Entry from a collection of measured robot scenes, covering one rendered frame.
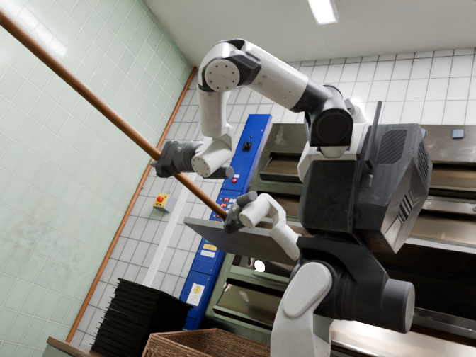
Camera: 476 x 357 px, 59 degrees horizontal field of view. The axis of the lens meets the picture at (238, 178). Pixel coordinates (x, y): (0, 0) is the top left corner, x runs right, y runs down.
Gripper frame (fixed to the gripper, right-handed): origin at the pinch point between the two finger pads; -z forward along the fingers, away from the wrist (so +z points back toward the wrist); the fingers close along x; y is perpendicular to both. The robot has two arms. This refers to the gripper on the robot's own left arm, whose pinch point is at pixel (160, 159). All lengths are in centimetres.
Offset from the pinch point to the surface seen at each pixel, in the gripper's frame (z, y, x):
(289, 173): -26, 98, -52
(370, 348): 31, 110, 25
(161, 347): -28, 55, 51
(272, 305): -18, 105, 18
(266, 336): -16, 104, 33
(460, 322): 61, 117, 6
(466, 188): 59, 112, -51
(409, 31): 25, 95, -138
